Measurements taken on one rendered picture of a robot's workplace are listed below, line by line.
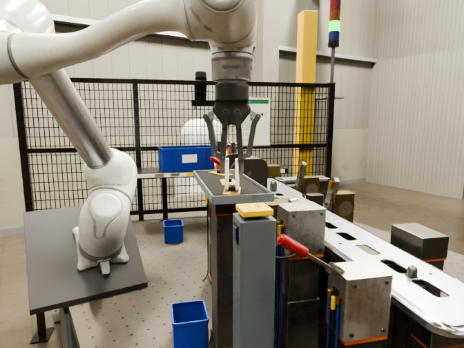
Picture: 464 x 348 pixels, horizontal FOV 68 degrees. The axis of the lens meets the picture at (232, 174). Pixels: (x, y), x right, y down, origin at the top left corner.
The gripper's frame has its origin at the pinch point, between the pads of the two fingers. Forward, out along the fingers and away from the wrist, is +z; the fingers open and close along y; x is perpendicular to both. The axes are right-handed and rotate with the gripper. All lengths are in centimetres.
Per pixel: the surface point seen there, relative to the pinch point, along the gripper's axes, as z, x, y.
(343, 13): -197, 593, 171
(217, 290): 32.2, 6.3, -4.1
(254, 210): 4.1, -16.3, 5.0
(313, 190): 22, 85, 34
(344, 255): 19.8, 1.2, 26.7
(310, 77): -38, 157, 43
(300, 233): 14.7, 2.4, 16.5
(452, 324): 20.1, -25.4, 36.9
